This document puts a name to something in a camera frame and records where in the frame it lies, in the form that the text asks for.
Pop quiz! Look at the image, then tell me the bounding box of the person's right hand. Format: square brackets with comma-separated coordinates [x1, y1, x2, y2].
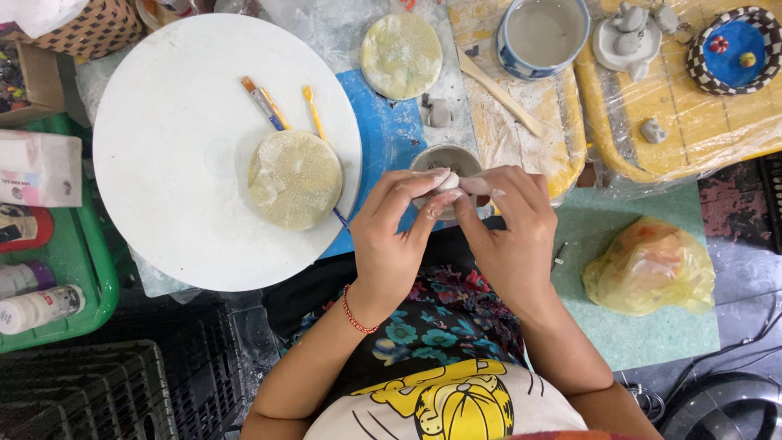
[452, 165, 558, 300]

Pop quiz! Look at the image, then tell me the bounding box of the person's left hand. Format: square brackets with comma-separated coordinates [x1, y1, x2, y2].
[349, 169, 467, 309]

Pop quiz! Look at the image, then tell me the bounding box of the floral patterned skirt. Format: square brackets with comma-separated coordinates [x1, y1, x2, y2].
[263, 217, 527, 392]

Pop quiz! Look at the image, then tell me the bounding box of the small grey clay cup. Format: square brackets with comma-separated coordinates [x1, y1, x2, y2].
[408, 144, 485, 222]

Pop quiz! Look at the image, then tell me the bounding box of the blue plastic mat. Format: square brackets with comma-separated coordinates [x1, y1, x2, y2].
[318, 68, 497, 260]

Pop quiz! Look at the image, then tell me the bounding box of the round yellow sponge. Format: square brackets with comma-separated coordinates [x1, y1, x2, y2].
[360, 12, 443, 101]
[248, 130, 343, 232]

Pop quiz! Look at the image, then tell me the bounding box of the yellow plastic wrapped tray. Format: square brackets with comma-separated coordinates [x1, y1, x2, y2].
[446, 0, 589, 202]
[574, 0, 782, 184]

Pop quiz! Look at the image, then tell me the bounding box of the grey clay lump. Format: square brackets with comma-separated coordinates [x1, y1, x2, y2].
[425, 98, 454, 129]

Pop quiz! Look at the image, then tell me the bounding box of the yellow plastic bag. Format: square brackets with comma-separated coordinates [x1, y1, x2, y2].
[581, 216, 717, 317]

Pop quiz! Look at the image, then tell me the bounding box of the wooden modelling tool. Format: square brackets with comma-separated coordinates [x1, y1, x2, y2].
[456, 46, 547, 139]

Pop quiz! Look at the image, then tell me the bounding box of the green cutting mat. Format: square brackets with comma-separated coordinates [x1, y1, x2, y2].
[522, 183, 722, 372]

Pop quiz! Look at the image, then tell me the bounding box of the white yellow printed shirt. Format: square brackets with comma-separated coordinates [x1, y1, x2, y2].
[302, 359, 589, 440]

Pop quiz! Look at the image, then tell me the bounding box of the small grey clay animal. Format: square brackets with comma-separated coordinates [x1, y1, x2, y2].
[639, 117, 668, 145]

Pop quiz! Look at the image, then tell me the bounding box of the orange tipped flat paintbrush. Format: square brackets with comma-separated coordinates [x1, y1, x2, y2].
[240, 76, 351, 232]

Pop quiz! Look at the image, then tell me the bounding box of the blue white ceramic water bowl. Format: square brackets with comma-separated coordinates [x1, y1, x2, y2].
[495, 0, 591, 81]

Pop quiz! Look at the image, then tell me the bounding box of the white round turntable board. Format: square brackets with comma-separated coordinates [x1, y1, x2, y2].
[93, 13, 363, 293]

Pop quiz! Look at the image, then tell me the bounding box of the grey clay figure dish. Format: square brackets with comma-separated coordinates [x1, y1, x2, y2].
[593, 1, 663, 83]

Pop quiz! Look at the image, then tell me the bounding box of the small grey clay piece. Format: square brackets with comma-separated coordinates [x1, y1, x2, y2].
[654, 3, 680, 35]

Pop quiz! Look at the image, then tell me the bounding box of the black round appliance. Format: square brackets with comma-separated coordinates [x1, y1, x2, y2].
[659, 372, 782, 440]

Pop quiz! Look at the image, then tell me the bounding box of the checkered blue painted bowl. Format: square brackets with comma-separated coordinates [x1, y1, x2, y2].
[685, 6, 782, 97]

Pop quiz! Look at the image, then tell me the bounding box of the black plastic crate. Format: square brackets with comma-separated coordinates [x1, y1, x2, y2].
[0, 299, 245, 440]

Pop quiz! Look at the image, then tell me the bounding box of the green plastic basket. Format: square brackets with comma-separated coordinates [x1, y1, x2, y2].
[0, 114, 121, 354]

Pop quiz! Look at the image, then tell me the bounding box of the white paint bottle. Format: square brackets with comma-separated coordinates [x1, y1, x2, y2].
[0, 284, 86, 336]

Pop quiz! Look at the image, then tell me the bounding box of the white tissue pack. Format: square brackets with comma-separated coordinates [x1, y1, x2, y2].
[0, 130, 83, 209]

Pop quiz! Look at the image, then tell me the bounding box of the purple capped paint bottle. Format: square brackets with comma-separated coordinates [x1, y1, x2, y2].
[0, 261, 57, 300]

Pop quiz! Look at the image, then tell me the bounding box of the red capped paint bottle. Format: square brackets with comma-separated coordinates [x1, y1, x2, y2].
[0, 204, 55, 254]

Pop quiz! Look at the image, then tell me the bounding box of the brown dotted fabric bag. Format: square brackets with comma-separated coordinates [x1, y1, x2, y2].
[18, 0, 146, 61]

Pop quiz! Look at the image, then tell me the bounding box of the cardboard box of paints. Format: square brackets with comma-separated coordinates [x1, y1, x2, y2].
[0, 37, 67, 128]

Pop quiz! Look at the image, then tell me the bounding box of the red string bracelet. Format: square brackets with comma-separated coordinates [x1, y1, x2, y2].
[341, 284, 380, 335]

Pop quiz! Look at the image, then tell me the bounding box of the yellow handled thin paintbrush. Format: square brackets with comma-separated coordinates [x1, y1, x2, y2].
[302, 85, 328, 143]
[260, 87, 293, 132]

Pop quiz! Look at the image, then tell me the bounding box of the black cable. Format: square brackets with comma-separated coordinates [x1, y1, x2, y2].
[620, 293, 782, 422]

